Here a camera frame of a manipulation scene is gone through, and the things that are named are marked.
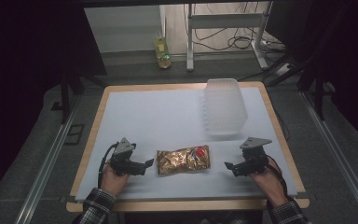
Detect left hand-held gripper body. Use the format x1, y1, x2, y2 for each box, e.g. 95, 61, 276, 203
109, 136, 142, 177

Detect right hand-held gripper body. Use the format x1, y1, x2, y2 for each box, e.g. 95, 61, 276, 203
239, 136, 273, 177

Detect gold foil snack packet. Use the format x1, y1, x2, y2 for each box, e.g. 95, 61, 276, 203
156, 145, 212, 176

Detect person's left hand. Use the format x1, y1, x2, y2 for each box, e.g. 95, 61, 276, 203
100, 161, 131, 198

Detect person's right hand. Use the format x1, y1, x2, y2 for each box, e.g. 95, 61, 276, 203
249, 157, 289, 209

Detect white table mat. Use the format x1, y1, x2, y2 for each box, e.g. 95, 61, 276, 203
74, 86, 299, 202

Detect translucent plastic container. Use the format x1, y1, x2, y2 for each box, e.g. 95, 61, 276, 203
202, 77, 249, 136

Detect black metal stand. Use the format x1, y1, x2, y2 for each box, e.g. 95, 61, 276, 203
296, 59, 337, 121
50, 69, 87, 125

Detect white power strip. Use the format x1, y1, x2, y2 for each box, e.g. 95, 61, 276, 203
274, 63, 294, 77

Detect yellow green paper bag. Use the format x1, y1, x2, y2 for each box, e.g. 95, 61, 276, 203
153, 30, 172, 70

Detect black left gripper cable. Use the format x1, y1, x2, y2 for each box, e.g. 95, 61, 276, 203
97, 142, 120, 189

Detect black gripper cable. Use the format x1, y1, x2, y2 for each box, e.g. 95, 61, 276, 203
97, 142, 120, 189
264, 157, 295, 204

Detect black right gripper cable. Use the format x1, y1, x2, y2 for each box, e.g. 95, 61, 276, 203
264, 157, 295, 204

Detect metal floor rail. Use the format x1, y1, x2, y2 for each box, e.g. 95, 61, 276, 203
299, 91, 358, 224
13, 96, 82, 224

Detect black floor cables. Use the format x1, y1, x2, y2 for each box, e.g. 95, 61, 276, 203
183, 3, 288, 52

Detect grey metal desk frame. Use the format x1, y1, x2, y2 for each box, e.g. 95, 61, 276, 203
186, 2, 274, 72

